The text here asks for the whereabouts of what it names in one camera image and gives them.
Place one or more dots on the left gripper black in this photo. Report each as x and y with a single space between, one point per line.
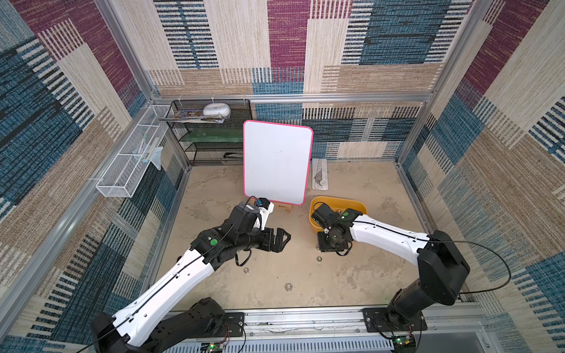
279 244

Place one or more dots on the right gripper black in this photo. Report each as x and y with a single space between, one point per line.
322 215

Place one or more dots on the yellow plastic storage box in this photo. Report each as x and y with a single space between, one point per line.
332 207

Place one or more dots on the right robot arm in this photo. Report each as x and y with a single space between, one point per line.
442 269

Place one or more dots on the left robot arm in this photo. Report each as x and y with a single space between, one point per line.
144 325

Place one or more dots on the white printed packet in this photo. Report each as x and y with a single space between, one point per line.
320 174

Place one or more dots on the pink framed whiteboard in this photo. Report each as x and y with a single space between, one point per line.
276 161

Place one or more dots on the white round device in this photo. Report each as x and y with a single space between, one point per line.
221 110

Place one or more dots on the magazine on shelf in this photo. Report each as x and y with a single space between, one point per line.
196 117

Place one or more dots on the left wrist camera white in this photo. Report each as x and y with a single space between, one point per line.
265 208

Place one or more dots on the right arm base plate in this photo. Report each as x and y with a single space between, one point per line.
379 319

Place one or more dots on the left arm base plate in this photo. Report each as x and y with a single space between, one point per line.
229 324

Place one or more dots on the black wire shelf rack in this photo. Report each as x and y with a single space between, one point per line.
212 144

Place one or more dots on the aluminium front rail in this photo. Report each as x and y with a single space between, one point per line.
460 328

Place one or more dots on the white wire wall basket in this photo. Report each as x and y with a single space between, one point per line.
140 150

